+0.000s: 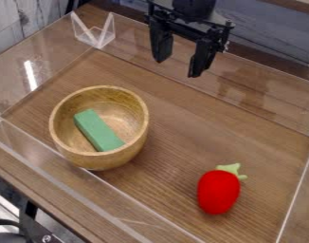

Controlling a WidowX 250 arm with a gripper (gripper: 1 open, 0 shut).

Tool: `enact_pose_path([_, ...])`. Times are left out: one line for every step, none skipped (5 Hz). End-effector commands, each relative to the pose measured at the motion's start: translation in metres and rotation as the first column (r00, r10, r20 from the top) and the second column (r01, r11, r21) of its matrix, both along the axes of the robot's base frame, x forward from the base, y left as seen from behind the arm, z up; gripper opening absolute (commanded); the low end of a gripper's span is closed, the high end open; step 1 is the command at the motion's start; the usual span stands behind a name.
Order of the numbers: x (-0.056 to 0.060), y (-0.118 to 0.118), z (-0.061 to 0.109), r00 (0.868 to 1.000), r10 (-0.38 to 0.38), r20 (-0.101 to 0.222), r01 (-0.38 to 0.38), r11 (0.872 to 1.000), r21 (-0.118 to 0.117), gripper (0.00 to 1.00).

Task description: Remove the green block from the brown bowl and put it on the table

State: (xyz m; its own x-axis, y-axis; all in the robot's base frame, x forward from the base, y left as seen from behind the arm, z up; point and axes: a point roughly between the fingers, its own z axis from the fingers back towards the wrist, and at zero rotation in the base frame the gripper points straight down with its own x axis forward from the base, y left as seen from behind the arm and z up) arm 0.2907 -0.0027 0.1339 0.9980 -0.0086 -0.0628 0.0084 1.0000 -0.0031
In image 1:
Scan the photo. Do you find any black table leg frame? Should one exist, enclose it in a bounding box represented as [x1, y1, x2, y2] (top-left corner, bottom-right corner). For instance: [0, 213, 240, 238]
[0, 198, 65, 243]

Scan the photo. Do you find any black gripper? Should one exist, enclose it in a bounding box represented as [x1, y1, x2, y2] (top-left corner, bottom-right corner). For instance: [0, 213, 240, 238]
[146, 0, 235, 78]

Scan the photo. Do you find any red plush strawberry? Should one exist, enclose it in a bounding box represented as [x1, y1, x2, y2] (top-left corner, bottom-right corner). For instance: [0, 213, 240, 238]
[195, 162, 246, 215]

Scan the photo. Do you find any green rectangular block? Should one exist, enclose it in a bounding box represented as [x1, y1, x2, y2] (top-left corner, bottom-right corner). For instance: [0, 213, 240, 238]
[73, 109, 123, 152]

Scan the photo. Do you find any clear acrylic tray wall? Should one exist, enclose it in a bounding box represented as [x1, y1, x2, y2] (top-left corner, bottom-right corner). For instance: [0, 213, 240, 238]
[0, 117, 203, 243]

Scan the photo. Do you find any brown wooden bowl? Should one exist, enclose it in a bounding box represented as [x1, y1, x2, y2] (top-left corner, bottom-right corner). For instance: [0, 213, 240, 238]
[47, 85, 149, 171]

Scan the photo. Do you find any clear acrylic corner bracket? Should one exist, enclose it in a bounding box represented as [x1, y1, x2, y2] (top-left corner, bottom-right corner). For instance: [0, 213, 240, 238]
[69, 12, 115, 49]

